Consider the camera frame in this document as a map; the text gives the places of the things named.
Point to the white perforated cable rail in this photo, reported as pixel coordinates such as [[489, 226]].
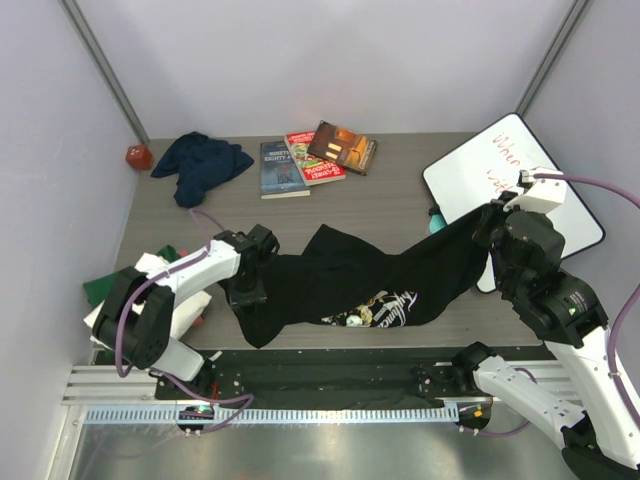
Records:
[[193, 414]]

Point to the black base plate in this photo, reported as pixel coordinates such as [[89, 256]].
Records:
[[335, 379]]

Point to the teal cutting mat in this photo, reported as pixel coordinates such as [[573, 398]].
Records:
[[436, 222]]

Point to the black t shirt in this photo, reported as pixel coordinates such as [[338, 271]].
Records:
[[341, 280]]

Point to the red cover book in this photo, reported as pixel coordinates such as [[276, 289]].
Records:
[[314, 170]]

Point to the white folded t shirt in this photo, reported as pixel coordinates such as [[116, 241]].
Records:
[[182, 318]]

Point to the white dry-erase board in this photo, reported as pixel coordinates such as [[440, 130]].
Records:
[[489, 163]]

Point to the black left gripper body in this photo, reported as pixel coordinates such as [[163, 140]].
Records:
[[247, 289]]

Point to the navy blue t shirt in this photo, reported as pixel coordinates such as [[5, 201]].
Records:
[[201, 164]]

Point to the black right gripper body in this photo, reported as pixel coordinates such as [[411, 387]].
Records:
[[498, 205]]

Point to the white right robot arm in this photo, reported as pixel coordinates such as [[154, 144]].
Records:
[[598, 438]]

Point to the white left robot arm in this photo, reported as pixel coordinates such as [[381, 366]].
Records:
[[136, 316]]

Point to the small red cube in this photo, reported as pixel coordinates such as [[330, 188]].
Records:
[[139, 158]]

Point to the dark cover paperback book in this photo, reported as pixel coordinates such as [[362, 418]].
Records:
[[352, 151]]

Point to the black whiteboard stand foot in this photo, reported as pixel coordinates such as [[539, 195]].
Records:
[[433, 209]]

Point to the pink t shirt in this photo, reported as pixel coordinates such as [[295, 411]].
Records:
[[200, 320]]

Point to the green t shirt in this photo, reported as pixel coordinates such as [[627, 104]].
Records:
[[97, 290]]

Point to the blue 1984 paperback book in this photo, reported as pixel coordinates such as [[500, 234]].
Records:
[[280, 177]]

